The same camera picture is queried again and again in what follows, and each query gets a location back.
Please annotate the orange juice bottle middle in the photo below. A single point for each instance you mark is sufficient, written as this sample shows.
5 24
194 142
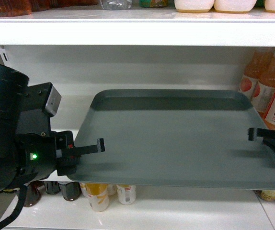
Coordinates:
265 88

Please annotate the dark soda bottle right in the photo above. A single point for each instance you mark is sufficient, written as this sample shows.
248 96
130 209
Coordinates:
70 190

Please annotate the brown-orange packaged goods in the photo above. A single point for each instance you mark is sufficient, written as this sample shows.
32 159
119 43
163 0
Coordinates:
12 8

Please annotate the white metal shelf unit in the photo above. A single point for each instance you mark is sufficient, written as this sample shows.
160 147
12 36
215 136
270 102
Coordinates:
85 50

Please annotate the dark soda bottle left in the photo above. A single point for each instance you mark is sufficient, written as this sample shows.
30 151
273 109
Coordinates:
33 194

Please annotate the dark soda bottle middle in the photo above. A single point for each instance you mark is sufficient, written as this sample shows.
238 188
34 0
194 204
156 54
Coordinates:
51 187

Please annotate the green labelled bottle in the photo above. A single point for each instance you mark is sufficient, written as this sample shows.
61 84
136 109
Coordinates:
153 3

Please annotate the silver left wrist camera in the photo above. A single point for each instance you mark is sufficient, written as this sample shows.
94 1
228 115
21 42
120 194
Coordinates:
52 102

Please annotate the dark soda bottle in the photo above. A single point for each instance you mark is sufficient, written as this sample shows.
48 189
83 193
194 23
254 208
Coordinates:
33 194
51 187
70 190

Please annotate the white jug middle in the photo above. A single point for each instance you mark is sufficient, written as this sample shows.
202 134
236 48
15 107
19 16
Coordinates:
234 6

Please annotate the yellow white drink can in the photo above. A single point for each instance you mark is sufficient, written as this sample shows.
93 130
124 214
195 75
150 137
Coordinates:
97 195

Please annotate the white barcode drink can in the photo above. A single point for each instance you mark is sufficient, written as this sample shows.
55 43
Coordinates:
126 193

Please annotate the yellow-green labelled bottle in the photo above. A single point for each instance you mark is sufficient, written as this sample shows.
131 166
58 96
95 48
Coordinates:
267 195

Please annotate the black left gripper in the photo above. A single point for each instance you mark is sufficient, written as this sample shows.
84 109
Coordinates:
41 150

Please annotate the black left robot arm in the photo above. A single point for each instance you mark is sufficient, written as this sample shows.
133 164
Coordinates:
13 85

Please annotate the grey rectangular serving tray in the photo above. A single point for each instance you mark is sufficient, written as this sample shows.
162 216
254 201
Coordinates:
190 138

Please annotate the white jug left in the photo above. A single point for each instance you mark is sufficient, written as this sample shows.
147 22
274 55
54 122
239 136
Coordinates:
193 6

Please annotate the clear plastic water bottle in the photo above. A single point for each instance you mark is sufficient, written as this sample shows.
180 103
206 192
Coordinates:
116 4

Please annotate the orange juice bottle peach label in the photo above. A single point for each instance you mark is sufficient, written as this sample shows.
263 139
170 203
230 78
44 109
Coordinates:
253 70

